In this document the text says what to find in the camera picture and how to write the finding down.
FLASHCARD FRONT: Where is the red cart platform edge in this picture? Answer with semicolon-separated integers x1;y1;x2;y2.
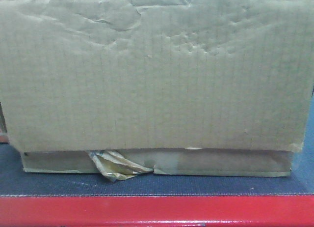
0;194;314;227

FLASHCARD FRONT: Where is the crumpled brown packing tape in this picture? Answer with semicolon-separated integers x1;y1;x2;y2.
87;150;154;182

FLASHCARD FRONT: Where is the brown cardboard box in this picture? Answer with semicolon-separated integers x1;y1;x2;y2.
0;0;314;177

